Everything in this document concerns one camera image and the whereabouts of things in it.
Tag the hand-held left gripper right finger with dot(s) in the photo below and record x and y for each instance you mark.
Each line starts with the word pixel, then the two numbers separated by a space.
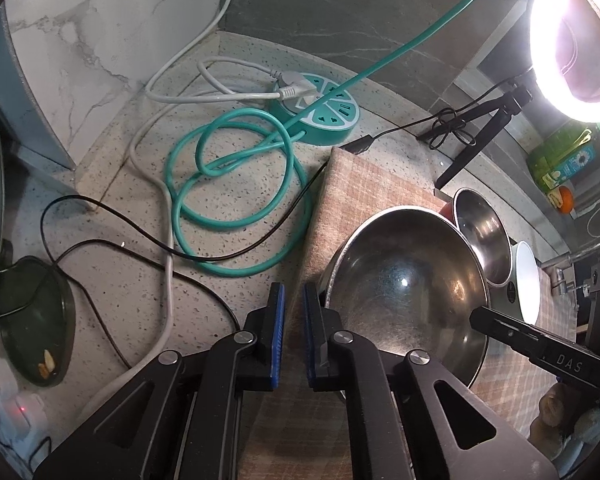
pixel 310 335

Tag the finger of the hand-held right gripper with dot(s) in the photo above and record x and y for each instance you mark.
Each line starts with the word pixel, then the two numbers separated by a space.
pixel 510 332

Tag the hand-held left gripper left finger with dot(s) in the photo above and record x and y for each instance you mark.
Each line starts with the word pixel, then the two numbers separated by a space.
pixel 277 330

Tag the light blue bowl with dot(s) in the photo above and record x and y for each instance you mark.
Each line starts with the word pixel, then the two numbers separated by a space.
pixel 527 280

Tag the red bowl with steel inside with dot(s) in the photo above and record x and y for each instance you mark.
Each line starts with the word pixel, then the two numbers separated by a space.
pixel 480 230

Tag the stainless steel bowl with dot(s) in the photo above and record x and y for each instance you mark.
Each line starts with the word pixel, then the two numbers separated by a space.
pixel 405 270

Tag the person's right hand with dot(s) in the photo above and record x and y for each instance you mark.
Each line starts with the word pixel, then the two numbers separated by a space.
pixel 552 407

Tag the chrome kitchen faucet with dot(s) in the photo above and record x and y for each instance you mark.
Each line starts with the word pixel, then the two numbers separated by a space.
pixel 562 280

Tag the beige checked cloth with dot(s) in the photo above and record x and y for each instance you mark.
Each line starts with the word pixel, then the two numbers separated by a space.
pixel 330 195

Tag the orange fruit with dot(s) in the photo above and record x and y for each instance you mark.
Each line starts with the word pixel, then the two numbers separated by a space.
pixel 566 200

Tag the black mini tripod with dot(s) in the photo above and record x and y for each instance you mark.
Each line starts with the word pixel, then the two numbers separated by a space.
pixel 460 160

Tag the green dish soap bottle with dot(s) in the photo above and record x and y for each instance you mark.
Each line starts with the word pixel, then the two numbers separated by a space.
pixel 560 160

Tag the round teal power strip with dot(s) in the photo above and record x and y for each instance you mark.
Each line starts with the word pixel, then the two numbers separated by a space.
pixel 330 120

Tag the dark green dish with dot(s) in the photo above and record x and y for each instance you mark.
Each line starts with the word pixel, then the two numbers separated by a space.
pixel 35 310

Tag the white power adapter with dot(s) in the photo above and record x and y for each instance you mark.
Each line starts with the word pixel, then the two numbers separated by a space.
pixel 22 420

